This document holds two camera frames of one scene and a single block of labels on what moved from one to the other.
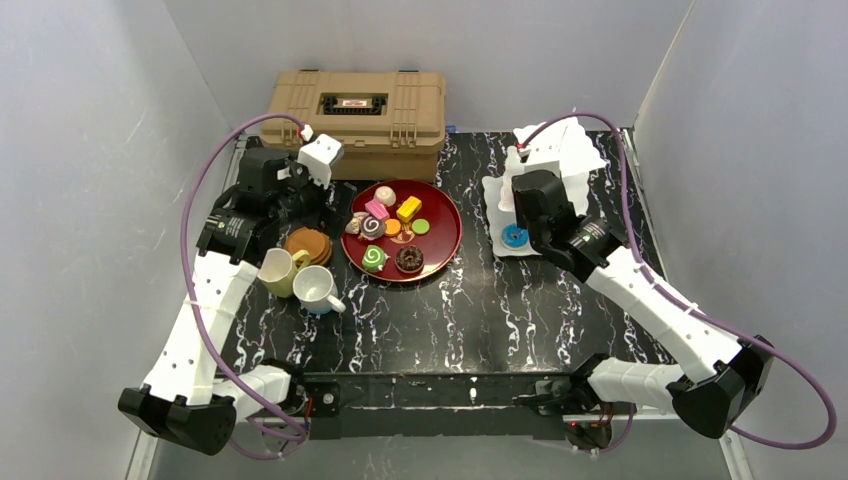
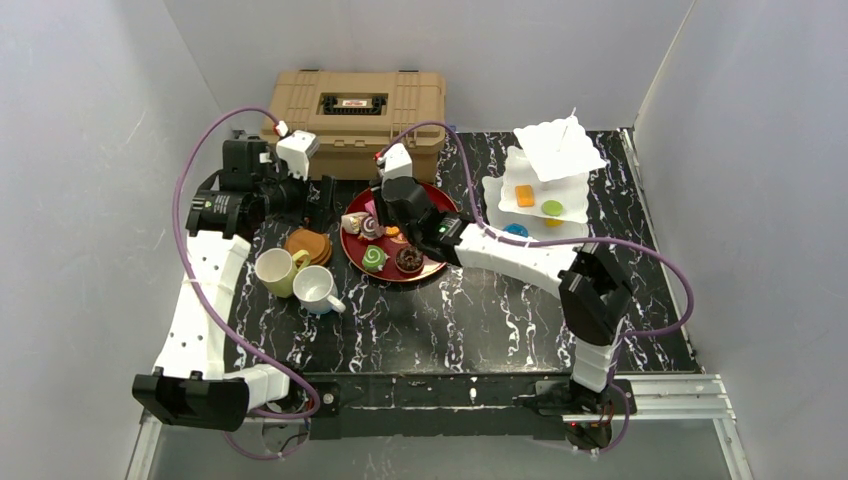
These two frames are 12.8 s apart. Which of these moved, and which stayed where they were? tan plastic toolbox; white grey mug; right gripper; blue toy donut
Moved: right gripper
Stayed: white grey mug; blue toy donut; tan plastic toolbox
